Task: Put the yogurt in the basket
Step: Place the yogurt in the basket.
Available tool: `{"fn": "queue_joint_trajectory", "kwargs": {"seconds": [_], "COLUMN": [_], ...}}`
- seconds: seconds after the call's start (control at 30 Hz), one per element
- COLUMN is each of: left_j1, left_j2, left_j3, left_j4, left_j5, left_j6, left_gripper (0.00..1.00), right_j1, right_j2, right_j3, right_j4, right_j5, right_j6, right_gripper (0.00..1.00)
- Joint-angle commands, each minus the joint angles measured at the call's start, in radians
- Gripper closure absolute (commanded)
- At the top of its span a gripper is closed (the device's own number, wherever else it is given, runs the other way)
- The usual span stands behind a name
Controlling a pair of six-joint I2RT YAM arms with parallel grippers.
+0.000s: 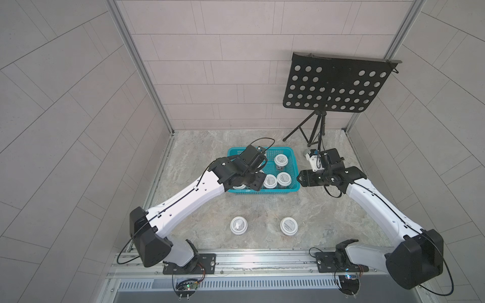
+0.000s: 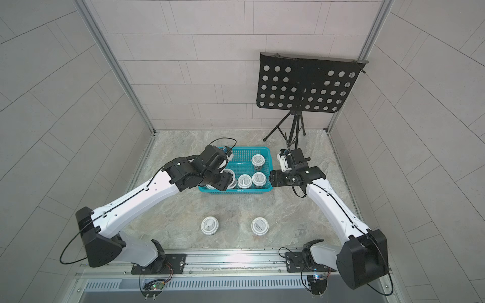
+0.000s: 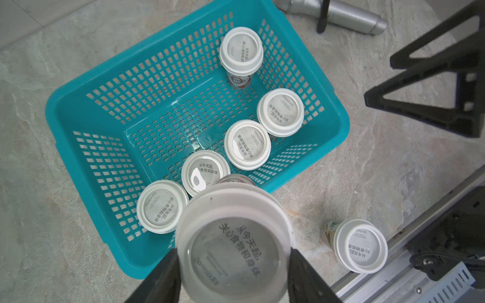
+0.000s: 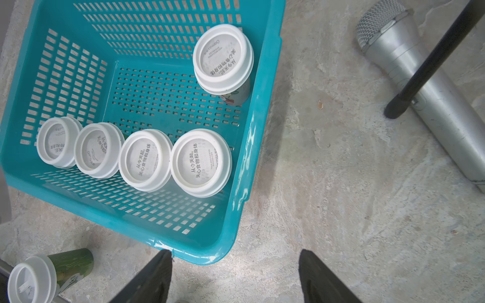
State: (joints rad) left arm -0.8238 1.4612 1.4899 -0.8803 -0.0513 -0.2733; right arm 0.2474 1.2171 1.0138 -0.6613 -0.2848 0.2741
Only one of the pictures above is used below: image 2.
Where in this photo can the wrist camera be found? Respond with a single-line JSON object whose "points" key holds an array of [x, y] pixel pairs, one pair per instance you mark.
{"points": [[216, 158], [292, 159]]}

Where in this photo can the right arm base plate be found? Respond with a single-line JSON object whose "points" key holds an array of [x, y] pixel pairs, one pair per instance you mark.
{"points": [[295, 264]]}

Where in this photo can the teal plastic basket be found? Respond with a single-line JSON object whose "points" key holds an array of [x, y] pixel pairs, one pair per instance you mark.
{"points": [[241, 164]]}

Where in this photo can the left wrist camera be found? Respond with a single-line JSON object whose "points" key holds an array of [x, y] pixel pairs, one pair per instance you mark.
{"points": [[216, 158]]}

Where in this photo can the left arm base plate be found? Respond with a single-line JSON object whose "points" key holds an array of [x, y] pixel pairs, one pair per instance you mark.
{"points": [[172, 264]]}

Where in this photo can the left circuit board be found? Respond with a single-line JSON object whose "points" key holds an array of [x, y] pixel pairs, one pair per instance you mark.
{"points": [[151, 290]]}

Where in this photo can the right circuit board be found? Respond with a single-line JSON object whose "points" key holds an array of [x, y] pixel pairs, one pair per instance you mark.
{"points": [[317, 285]]}

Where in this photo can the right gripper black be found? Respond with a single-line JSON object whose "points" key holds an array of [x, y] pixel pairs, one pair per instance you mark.
{"points": [[277, 178]]}

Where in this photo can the yogurt cup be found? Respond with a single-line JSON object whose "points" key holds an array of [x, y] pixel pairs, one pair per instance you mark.
{"points": [[259, 180], [209, 226], [258, 161], [259, 226], [233, 183], [244, 181]]}

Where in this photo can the aluminium mounting rail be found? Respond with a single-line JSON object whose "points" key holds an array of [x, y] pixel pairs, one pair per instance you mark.
{"points": [[213, 262]]}

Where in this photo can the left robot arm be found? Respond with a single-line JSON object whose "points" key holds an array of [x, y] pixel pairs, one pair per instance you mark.
{"points": [[101, 228]]}

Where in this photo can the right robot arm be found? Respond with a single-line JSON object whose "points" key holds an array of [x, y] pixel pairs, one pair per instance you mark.
{"points": [[363, 255]]}

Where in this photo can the circuit board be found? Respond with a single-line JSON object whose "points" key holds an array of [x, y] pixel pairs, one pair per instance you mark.
{"points": [[151, 290], [317, 285]]}

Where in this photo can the black perforated music stand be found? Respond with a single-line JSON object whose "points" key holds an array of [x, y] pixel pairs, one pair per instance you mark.
{"points": [[298, 84]]}

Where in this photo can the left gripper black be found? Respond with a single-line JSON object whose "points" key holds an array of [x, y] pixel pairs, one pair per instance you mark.
{"points": [[225, 182]]}

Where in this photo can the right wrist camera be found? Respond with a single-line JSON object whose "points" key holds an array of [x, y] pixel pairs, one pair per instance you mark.
{"points": [[292, 159]]}

